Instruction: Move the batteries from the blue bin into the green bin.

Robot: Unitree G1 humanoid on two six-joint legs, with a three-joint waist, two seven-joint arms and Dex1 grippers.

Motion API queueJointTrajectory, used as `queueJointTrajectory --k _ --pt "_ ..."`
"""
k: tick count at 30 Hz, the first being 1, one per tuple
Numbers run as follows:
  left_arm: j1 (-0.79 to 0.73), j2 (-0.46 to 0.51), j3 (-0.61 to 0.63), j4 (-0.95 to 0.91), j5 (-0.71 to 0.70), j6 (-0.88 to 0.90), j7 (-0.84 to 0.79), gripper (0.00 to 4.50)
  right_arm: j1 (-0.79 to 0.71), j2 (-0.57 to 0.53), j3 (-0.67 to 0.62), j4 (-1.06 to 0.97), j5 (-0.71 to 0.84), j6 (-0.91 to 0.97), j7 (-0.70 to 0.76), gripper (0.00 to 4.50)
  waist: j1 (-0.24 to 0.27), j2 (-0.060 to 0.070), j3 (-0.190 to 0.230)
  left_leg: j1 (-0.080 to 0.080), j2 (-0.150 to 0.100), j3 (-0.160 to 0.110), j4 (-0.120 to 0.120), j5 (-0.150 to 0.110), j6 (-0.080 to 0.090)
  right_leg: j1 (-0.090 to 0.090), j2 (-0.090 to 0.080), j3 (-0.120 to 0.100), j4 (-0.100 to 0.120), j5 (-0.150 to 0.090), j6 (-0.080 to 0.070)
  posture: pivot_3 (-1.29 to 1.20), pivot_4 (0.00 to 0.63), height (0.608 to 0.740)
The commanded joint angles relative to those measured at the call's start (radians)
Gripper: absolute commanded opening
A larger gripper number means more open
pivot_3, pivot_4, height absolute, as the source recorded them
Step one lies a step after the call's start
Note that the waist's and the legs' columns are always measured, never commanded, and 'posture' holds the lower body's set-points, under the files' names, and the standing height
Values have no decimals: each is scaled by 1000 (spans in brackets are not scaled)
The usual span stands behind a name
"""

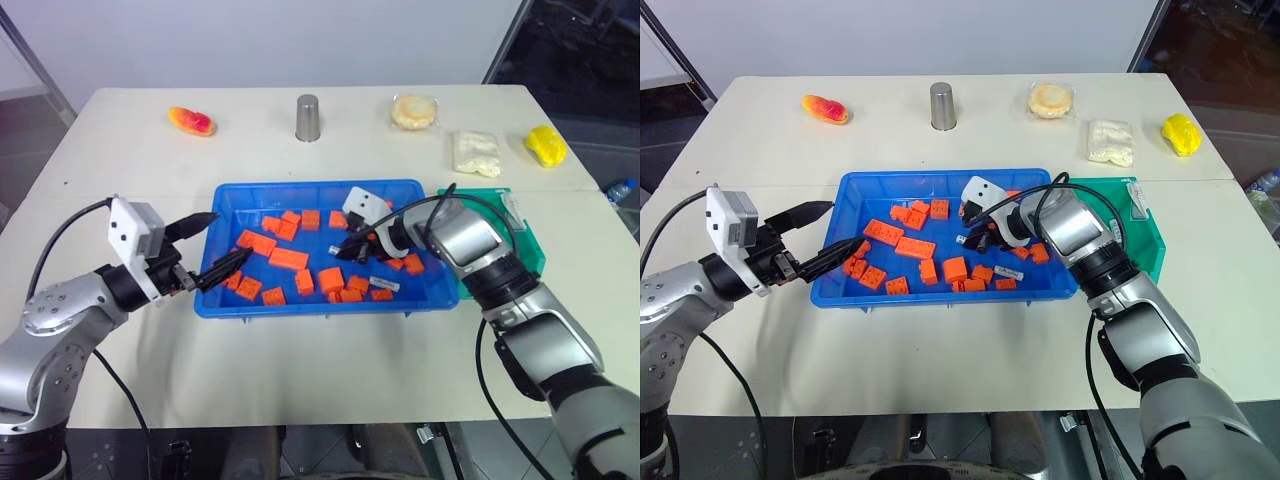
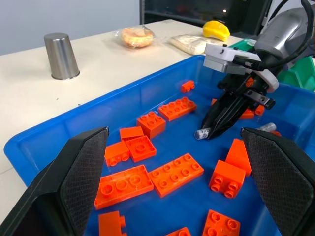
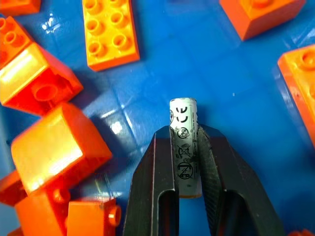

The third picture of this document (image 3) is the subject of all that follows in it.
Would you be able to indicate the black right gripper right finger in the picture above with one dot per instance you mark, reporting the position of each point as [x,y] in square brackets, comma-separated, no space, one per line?
[236,186]

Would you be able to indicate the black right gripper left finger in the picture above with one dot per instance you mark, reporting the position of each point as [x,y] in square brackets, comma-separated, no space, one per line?
[145,191]

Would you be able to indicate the white cylindrical battery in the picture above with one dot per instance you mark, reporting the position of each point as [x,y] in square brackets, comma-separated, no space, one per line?
[184,137]

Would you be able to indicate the blue plastic bin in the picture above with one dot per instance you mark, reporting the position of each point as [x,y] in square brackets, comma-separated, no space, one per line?
[187,73]

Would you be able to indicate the orange building brick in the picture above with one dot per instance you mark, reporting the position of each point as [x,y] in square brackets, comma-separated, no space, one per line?
[9,188]
[301,232]
[41,211]
[11,40]
[261,17]
[14,232]
[92,217]
[37,81]
[301,86]
[19,5]
[56,147]

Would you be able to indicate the orange eight-stud flat brick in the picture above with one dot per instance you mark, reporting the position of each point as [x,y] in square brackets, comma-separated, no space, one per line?
[110,32]

